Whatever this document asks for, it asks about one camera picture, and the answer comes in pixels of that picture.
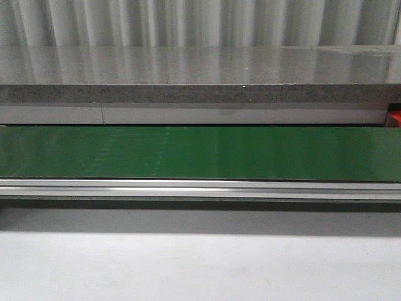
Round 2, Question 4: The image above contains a green conveyor belt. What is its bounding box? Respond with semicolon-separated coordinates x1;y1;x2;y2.
1;125;400;182

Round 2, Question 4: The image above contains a grey speckled stone counter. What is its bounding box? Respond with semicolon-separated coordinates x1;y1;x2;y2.
1;46;400;125

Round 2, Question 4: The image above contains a red object behind counter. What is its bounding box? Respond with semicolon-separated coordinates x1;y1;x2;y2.
387;110;401;128

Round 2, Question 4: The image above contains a white pleated curtain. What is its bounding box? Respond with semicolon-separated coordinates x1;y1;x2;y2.
1;1;400;47

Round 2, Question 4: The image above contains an aluminium conveyor frame rail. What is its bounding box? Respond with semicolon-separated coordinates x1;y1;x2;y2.
1;179;400;202

